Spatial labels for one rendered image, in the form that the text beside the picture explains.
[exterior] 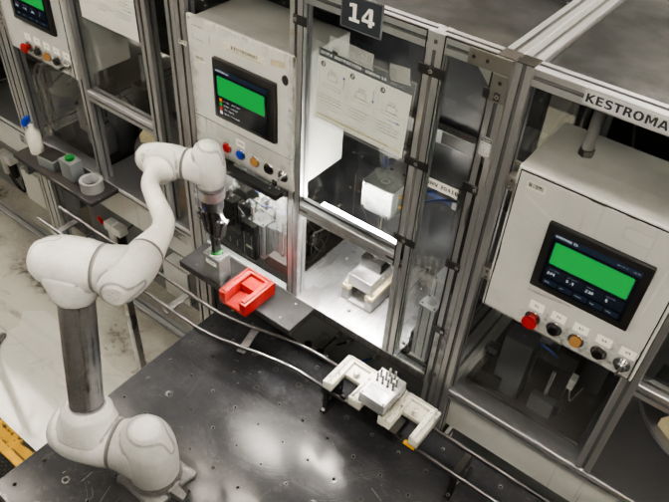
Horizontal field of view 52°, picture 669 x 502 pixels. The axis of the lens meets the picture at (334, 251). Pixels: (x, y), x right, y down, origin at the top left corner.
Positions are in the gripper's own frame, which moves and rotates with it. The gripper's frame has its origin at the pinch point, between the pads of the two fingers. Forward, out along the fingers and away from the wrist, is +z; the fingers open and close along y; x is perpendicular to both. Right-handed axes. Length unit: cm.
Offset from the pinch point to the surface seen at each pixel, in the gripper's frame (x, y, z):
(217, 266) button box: 2.8, -3.0, 7.3
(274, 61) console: -10, -19, -72
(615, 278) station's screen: -7, -124, -57
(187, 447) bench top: 48, -31, 39
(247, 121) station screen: -7, -10, -51
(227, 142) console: -9.3, 0.8, -36.8
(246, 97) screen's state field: -7, -10, -59
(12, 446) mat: 70, 62, 106
